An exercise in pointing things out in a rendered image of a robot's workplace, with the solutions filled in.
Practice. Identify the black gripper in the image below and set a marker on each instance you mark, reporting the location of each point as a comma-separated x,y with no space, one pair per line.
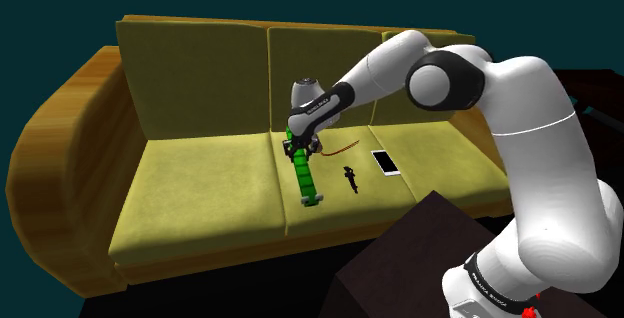
302,144

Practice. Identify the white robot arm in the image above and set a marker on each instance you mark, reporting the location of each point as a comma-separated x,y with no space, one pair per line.
536,161

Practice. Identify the thin orange stick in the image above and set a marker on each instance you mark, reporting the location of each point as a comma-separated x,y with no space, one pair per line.
343,149

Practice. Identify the small black figure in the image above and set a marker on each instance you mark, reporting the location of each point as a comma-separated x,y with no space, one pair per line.
350,176

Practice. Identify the white phone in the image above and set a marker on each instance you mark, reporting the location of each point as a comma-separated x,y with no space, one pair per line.
386,163

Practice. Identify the yellow-green sofa with wooden frame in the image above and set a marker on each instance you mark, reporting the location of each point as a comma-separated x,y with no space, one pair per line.
204,195

